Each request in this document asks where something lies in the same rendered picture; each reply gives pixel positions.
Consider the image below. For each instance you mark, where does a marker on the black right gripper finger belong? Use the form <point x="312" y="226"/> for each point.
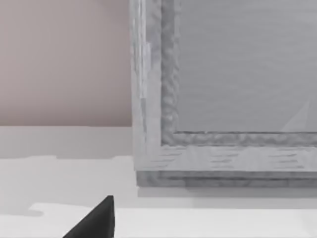
<point x="100" y="220"/>

